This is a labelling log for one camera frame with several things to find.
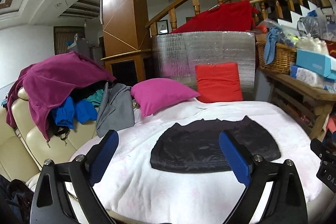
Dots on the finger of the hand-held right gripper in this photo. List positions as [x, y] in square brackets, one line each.
[319, 148]

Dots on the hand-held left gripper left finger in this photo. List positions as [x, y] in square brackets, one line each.
[105, 158]

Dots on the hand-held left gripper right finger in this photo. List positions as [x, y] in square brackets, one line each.
[236, 161]

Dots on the dark puffer jacket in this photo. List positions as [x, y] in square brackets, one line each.
[189, 150]

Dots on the pile of clothes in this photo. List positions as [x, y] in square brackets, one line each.
[57, 74]

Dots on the grey garment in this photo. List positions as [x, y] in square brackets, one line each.
[115, 111]

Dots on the teal garment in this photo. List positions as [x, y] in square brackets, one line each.
[93, 99]

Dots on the blue garment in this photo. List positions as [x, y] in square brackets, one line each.
[63, 113]

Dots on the white embossed blanket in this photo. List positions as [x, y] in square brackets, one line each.
[157, 192]

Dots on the wooden table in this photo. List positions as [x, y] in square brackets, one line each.
[302, 87]

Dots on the white patterned tissue pack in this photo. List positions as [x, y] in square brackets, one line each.
[307, 75]

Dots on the red pillow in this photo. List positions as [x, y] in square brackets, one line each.
[218, 82]

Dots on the cream leather sofa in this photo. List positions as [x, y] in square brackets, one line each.
[23, 150]

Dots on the magenta pillow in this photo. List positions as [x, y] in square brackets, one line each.
[162, 95]

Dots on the blue cardboard box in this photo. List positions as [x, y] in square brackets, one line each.
[312, 62]

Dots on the wicker basket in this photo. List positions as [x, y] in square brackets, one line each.
[281, 58]

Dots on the red gift bag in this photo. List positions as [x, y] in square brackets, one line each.
[332, 49]

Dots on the cream plastic bag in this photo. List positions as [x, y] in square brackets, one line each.
[312, 43]

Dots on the blue cloth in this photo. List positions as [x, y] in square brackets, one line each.
[270, 48]

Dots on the grey cabinet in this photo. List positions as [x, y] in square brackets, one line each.
[81, 47]

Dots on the silver foil insulation board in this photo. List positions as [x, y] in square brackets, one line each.
[210, 48]

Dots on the dark dotted plastic bag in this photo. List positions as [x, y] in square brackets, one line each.
[312, 26]

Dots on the brown door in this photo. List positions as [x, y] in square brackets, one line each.
[63, 40]

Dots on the red cloth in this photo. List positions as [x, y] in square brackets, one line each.
[218, 19]

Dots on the wooden pillar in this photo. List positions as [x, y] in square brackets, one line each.
[120, 3]

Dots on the framed wall picture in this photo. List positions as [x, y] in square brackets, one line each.
[162, 27]

